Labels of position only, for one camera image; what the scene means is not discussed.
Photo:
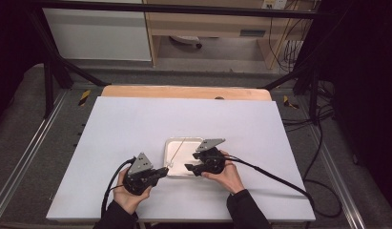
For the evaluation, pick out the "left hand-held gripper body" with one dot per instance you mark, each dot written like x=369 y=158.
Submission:
x=138 y=181

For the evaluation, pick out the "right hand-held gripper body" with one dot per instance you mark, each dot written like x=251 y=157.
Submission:
x=211 y=160

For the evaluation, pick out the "small white marshmallow piece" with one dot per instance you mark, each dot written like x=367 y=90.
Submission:
x=170 y=164

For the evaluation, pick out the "white square tray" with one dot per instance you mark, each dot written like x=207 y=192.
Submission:
x=179 y=156

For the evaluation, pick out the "thin wooden skewer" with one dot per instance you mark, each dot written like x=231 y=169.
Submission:
x=178 y=150

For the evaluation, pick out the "person's left hand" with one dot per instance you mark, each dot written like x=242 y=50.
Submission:
x=128 y=198

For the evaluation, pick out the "person's right hand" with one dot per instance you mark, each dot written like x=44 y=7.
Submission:
x=227 y=178

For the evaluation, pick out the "white table board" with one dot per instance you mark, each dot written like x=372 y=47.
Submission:
x=136 y=127

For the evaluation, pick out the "wooden table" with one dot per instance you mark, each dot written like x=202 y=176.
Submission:
x=184 y=93

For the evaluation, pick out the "yellow black tape strip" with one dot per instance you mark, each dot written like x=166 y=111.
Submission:
x=84 y=97
x=289 y=102

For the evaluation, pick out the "office chair base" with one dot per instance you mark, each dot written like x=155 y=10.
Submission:
x=187 y=39

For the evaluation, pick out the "light wooden desk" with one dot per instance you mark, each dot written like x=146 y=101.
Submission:
x=212 y=24

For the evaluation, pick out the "white cabinet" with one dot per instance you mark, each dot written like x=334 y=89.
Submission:
x=95 y=35

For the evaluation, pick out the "dark curtain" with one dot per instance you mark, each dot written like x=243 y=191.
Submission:
x=365 y=95
x=12 y=47

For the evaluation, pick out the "aluminium floor rail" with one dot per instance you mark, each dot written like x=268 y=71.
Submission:
x=330 y=159
x=31 y=149

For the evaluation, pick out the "black metal frame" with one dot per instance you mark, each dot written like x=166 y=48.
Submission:
x=184 y=9

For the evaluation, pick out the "white wall socket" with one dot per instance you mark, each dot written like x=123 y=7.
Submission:
x=274 y=4

